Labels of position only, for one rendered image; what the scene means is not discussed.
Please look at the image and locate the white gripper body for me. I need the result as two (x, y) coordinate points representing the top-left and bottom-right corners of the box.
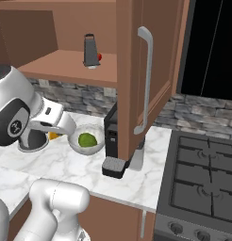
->
(28, 111), (78, 137)

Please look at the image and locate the clear glass salad bowl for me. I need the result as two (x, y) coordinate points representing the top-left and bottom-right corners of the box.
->
(67, 123), (107, 156)

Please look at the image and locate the grey metal cheese grater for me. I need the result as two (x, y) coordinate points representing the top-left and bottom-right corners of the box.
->
(82, 33), (102, 71)

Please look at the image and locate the brown wooden cabinet door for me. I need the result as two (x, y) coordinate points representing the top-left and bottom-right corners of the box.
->
(115, 0), (191, 162)

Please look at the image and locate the brown base cabinet door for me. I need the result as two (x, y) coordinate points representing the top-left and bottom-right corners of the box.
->
(77, 194), (157, 241)

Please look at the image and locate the small orange object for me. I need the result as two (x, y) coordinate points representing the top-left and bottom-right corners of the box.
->
(47, 131), (61, 141)

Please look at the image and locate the green lettuce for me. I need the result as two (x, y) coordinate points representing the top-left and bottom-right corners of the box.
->
(77, 132), (99, 149)

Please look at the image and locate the grey round metal pot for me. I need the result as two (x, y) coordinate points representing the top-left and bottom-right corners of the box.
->
(16, 127), (50, 153)

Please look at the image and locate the black coffee machine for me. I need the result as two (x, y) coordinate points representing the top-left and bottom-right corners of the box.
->
(101, 101), (147, 180)

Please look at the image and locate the dark grey gas hob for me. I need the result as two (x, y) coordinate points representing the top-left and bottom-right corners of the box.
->
(153, 129), (232, 241)

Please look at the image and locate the dark hob knob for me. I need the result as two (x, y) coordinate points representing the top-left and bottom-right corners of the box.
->
(195, 230), (212, 241)
(169, 220), (185, 235)

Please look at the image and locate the black glossy panel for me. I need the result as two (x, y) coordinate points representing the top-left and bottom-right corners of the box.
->
(176, 0), (232, 102)

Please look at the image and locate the grey wall socket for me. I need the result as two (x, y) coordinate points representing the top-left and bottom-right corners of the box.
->
(103, 87), (118, 99)
(39, 78), (50, 89)

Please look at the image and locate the brown wooden wall cabinet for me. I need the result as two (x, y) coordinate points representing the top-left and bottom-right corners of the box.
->
(0, 0), (119, 89)

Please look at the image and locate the grey cabinet door handle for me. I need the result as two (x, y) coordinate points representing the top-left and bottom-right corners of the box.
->
(133, 25), (154, 137)

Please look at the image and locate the grey base cabinet handle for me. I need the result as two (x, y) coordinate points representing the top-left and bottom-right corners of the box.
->
(140, 209), (147, 240)

